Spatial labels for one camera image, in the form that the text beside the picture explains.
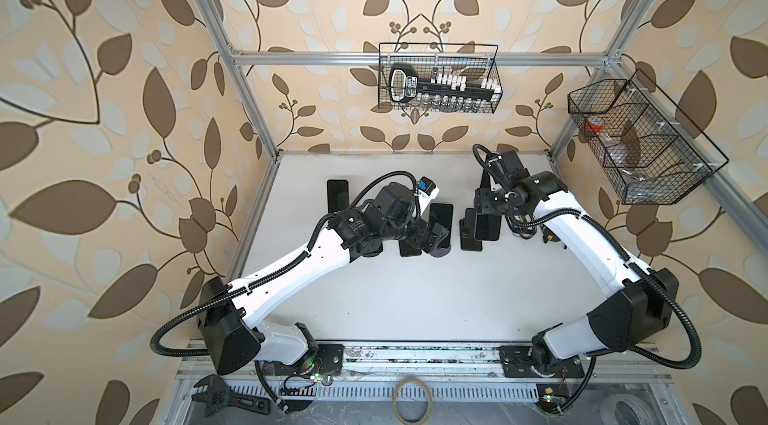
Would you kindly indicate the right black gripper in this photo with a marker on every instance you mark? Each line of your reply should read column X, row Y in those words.
column 481, row 195

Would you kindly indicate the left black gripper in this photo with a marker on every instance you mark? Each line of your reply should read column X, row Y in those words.
column 433, row 238

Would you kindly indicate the purple edged black phone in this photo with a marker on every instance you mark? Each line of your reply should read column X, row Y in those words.
column 481, row 227

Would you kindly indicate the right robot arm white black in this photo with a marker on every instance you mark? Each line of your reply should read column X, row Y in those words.
column 639, row 300

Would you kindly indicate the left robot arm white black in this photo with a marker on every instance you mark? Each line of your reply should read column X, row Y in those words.
column 230, row 324

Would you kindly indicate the black centre phone stand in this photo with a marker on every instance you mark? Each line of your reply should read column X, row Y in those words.
column 407, row 249

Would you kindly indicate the black folding phone stand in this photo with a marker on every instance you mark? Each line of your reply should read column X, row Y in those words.
column 467, row 240

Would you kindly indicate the black adjustable wrench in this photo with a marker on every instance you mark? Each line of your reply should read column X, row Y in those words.
column 216, row 395

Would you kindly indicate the wire basket on back wall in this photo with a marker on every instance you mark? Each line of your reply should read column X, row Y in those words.
column 453, row 77

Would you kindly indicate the wire basket on wall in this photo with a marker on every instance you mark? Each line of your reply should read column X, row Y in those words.
column 453, row 77
column 652, row 150

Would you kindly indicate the wire basket on right wall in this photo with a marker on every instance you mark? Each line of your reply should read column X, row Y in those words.
column 652, row 150

